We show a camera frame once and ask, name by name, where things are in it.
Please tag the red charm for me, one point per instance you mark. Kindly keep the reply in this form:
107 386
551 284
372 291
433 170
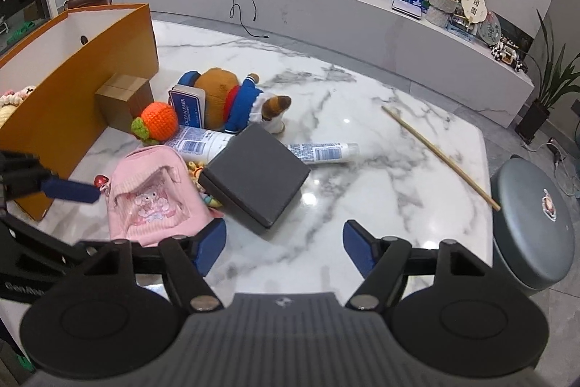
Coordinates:
100 182

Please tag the white tube blue print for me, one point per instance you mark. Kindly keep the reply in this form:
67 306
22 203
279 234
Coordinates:
199 142

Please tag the brown plush bear blue outfit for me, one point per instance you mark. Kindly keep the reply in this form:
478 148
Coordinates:
217 87

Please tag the white marble cabinet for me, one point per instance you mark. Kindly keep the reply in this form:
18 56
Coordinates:
317 19

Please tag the wooden stick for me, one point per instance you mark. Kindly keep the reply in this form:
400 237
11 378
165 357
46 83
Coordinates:
435 151

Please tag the potted plant black pot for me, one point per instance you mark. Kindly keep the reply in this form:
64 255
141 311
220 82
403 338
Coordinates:
534 115

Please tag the decorative plate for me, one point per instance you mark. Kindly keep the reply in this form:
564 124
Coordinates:
490 29

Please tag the green sandals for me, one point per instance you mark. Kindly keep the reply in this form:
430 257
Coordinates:
21 31

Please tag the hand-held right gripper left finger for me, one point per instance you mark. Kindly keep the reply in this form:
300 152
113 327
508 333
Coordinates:
214 244

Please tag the white book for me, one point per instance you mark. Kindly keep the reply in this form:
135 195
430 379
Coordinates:
407 8

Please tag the orange storage box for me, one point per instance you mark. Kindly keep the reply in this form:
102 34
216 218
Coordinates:
68 106

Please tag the cream crochet doll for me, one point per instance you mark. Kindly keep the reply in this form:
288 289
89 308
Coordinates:
16 97

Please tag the blue card holder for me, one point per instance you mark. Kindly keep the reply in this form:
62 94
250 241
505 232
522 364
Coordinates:
188 108

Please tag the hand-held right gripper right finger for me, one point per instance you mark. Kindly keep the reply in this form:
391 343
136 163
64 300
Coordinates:
358 248

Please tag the pink mini backpack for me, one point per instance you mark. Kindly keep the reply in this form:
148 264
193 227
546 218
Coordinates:
145 187

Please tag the grey round stool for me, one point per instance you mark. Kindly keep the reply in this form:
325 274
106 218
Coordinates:
521 224

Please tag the round paper fan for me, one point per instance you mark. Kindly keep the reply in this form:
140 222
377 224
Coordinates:
475 8

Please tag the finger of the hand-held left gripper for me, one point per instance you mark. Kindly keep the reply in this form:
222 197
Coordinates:
68 190
40 239

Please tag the small cardboard box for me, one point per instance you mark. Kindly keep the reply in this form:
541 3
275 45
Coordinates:
122 97

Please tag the dark grey square box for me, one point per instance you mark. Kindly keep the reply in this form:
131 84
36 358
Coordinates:
253 178

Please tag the orange crochet fruit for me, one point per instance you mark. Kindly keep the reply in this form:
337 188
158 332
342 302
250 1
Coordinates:
158 119

